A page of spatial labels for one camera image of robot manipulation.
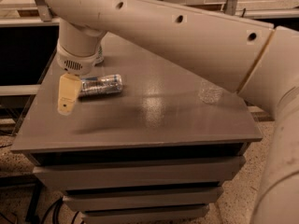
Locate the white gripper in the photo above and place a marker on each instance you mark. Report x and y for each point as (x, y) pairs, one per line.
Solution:
(76, 63)

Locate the silver blue redbull can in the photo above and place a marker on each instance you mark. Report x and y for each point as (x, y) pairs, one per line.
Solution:
(92, 86)

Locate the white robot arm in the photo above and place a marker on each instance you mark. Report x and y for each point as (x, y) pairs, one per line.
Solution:
(256, 60)

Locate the green white 7up can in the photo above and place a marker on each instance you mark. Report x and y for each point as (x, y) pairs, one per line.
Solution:
(100, 56)

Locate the grey drawer cabinet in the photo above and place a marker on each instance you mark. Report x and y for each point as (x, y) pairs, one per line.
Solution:
(158, 116)

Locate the middle grey drawer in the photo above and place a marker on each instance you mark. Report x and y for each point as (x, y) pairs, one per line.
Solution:
(142, 199)

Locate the grey drawer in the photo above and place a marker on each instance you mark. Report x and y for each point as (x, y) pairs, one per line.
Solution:
(142, 199)
(138, 173)
(145, 214)

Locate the top grey drawer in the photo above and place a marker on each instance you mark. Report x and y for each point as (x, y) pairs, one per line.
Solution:
(138, 173)

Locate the clear plastic water bottle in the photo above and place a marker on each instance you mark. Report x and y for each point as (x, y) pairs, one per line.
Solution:
(209, 93)

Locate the bottom grey drawer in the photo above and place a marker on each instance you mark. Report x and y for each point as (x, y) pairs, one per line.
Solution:
(145, 214)

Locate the metal window frame rail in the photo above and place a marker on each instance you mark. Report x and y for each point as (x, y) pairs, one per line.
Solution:
(284, 12)

